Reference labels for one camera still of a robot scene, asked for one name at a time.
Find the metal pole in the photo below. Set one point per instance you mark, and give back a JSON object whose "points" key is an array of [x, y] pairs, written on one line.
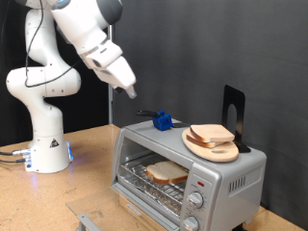
{"points": [[110, 106]]}

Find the red oven indicator light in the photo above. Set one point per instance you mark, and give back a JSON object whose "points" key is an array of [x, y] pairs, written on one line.
{"points": [[201, 184]]}

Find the silver oven knob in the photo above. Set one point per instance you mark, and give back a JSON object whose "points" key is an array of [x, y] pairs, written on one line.
{"points": [[191, 223], [195, 200]]}

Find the round wooden cutting board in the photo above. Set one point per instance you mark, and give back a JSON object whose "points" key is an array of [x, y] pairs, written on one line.
{"points": [[221, 154]]}

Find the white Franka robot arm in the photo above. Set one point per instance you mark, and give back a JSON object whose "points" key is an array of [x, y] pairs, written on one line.
{"points": [[38, 83]]}

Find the light brown bread slice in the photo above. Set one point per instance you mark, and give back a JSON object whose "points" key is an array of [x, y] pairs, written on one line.
{"points": [[213, 132]]}

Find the white bread slice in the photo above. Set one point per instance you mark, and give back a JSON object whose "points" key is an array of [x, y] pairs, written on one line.
{"points": [[194, 141], [166, 171]]}

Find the black metal bookend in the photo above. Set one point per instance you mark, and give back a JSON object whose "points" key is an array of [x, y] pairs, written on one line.
{"points": [[234, 96]]}

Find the spatula with blue grip block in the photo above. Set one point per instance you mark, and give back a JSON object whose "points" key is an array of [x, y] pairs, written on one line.
{"points": [[163, 122]]}

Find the silver toaster oven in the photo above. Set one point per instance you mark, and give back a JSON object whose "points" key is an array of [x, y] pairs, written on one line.
{"points": [[237, 205]]}

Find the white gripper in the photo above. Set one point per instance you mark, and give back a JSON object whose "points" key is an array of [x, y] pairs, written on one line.
{"points": [[112, 69]]}

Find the glass oven door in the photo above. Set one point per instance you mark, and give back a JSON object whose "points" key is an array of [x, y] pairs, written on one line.
{"points": [[96, 205]]}

